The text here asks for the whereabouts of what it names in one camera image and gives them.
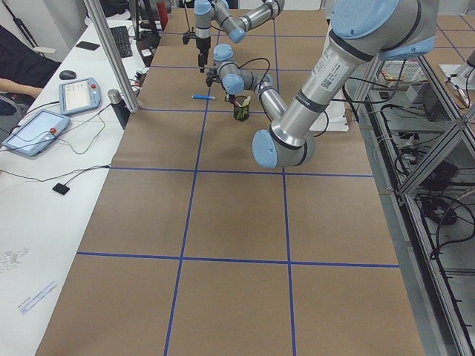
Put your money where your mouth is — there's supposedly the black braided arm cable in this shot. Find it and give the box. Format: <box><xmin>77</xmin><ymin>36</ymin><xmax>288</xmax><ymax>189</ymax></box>
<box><xmin>237</xmin><ymin>56</ymin><xmax>275</xmax><ymax>90</ymax></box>

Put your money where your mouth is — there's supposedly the white wire basket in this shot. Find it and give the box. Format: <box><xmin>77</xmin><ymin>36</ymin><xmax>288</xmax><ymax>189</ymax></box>
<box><xmin>379</xmin><ymin>60</ymin><xmax>427</xmax><ymax>82</ymax></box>

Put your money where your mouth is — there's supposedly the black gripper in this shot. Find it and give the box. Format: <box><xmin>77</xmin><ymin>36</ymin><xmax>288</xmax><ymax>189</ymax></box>
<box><xmin>225</xmin><ymin>93</ymin><xmax>236</xmax><ymax>103</ymax></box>
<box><xmin>196</xmin><ymin>37</ymin><xmax>210</xmax><ymax>73</ymax></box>

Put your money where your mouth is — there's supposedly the black phone on desk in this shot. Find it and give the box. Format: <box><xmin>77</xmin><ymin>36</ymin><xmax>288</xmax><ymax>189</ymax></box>
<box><xmin>76</xmin><ymin>41</ymin><xmax>100</xmax><ymax>51</ymax></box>

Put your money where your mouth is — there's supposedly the blue highlighter pen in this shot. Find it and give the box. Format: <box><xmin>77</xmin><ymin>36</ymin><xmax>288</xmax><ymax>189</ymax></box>
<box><xmin>191</xmin><ymin>94</ymin><xmax>216</xmax><ymax>101</ymax></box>

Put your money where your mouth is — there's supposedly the green highlighter pen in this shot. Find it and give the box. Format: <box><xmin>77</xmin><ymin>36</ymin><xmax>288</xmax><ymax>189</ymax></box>
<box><xmin>237</xmin><ymin>107</ymin><xmax>248</xmax><ymax>119</ymax></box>

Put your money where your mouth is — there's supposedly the black mesh pen cup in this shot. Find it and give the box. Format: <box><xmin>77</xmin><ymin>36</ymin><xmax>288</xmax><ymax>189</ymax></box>
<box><xmin>233</xmin><ymin>96</ymin><xmax>251</xmax><ymax>122</ymax></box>

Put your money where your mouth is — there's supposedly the black computer mouse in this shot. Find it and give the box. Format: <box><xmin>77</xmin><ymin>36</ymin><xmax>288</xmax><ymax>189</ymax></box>
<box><xmin>59</xmin><ymin>70</ymin><xmax>77</xmax><ymax>80</ymax></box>

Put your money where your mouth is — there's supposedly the far teach pendant tablet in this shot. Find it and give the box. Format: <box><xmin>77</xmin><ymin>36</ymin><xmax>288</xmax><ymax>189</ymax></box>
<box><xmin>59</xmin><ymin>77</ymin><xmax>102</xmax><ymax>116</ymax></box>

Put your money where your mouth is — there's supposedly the near teach pendant tablet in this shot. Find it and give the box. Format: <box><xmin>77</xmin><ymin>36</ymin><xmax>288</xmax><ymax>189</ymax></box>
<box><xmin>2</xmin><ymin>110</ymin><xmax>71</xmax><ymax>157</ymax></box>

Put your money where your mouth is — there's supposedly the black keyboard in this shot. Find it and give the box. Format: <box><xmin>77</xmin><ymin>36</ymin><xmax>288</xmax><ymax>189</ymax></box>
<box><xmin>110</xmin><ymin>26</ymin><xmax>133</xmax><ymax>58</ymax></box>

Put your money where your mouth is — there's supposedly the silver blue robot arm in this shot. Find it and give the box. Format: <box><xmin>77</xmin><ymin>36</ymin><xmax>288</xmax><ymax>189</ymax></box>
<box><xmin>213</xmin><ymin>1</ymin><xmax>439</xmax><ymax>168</ymax></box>
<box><xmin>194</xmin><ymin>0</ymin><xmax>285</xmax><ymax>73</ymax></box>

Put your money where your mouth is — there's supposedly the teach pendant tablet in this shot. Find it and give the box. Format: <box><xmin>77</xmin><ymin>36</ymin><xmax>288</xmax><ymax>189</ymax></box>
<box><xmin>2</xmin><ymin>110</ymin><xmax>71</xmax><ymax>157</ymax></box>
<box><xmin>59</xmin><ymin>77</ymin><xmax>102</xmax><ymax>116</ymax></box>

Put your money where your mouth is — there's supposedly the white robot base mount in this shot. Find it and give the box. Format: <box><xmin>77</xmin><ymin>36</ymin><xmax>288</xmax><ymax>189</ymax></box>
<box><xmin>310</xmin><ymin>102</ymin><xmax>349</xmax><ymax>132</ymax></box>

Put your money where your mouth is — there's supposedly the aluminium frame rack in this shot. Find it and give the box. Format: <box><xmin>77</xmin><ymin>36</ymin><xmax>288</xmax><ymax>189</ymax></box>
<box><xmin>346</xmin><ymin>48</ymin><xmax>474</xmax><ymax>355</ymax></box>

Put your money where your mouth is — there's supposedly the yellow highlighter pen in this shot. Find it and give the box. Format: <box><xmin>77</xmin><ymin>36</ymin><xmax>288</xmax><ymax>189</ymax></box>
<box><xmin>242</xmin><ymin>96</ymin><xmax>251</xmax><ymax>108</ymax></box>

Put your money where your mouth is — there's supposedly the person in black shirt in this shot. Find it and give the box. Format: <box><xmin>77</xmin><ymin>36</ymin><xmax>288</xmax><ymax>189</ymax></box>
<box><xmin>1</xmin><ymin>26</ymin><xmax>61</xmax><ymax>112</ymax></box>

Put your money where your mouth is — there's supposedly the white side desk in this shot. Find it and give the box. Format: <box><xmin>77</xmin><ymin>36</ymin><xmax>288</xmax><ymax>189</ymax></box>
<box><xmin>0</xmin><ymin>19</ymin><xmax>164</xmax><ymax>356</ymax></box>

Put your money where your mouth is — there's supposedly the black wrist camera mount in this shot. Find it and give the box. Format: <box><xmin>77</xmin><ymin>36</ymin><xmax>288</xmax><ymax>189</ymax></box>
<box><xmin>206</xmin><ymin>67</ymin><xmax>221</xmax><ymax>88</ymax></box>

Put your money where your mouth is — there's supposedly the dark steel water bottle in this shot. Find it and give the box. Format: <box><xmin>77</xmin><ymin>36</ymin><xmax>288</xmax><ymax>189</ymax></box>
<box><xmin>107</xmin><ymin>88</ymin><xmax>130</xmax><ymax>130</ymax></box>

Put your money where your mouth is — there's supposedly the small black square pad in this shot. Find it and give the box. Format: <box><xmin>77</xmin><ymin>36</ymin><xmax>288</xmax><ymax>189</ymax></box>
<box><xmin>52</xmin><ymin>183</ymin><xmax>70</xmax><ymax>196</ymax></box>

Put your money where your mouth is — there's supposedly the paper label on desk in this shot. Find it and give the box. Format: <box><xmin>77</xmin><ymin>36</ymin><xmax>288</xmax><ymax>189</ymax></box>
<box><xmin>18</xmin><ymin>281</ymin><xmax>58</xmax><ymax>315</ymax></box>

